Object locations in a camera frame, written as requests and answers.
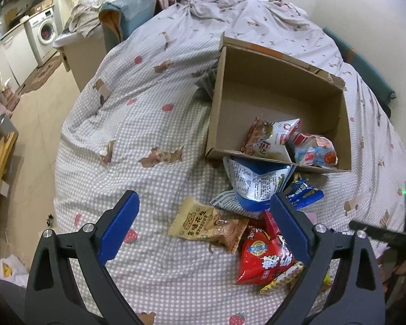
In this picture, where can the brown and white snack bar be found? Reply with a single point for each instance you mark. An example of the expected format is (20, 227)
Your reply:
(255, 140)

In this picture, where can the blue red cartoon snack packet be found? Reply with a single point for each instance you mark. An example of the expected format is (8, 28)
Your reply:
(314, 150)

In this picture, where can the wooden frame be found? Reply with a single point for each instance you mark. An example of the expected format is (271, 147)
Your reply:
(0, 172)

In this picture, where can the white red snack packet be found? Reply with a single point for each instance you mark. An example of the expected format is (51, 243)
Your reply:
(284, 132)

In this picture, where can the pile of clothes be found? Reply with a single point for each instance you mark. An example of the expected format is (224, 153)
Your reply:
(88, 10)

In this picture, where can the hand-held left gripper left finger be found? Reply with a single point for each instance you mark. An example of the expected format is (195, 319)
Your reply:
(120, 226)

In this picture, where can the large red snack packet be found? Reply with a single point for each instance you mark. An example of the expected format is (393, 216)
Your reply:
(265, 255)

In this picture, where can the teal cushion with orange stripe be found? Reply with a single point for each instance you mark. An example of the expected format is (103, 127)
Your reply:
(362, 66)

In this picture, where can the plastic bags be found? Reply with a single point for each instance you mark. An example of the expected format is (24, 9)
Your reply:
(5, 267)

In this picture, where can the white side table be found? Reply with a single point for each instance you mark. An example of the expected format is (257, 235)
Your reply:
(72, 62)

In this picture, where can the white washing machine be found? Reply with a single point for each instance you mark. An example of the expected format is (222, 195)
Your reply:
(45, 30)

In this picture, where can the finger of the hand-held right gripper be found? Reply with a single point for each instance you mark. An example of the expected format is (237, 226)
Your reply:
(379, 233)

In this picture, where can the yellow snack packet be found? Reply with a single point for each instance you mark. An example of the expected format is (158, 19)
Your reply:
(280, 279)

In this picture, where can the pink packet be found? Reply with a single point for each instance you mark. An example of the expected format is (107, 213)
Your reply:
(310, 217)

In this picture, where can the blue white snack packet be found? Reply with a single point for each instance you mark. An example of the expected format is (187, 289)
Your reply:
(253, 182)

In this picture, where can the patterned floor rug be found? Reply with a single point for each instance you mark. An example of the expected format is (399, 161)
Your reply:
(42, 74)

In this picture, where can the white cabinet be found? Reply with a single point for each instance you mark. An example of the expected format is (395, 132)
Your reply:
(15, 54)

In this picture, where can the brown cardboard box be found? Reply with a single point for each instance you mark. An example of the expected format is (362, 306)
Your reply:
(277, 91)

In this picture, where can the beige peanut snack packet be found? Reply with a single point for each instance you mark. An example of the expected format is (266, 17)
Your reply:
(208, 226)

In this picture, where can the teal cushion with orange edge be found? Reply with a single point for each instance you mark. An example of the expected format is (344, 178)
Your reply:
(132, 12)

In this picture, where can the dark blue snack packet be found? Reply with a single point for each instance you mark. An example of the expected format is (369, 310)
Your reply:
(306, 194)

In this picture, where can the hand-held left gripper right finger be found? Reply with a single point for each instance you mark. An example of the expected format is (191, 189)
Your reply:
(291, 232)

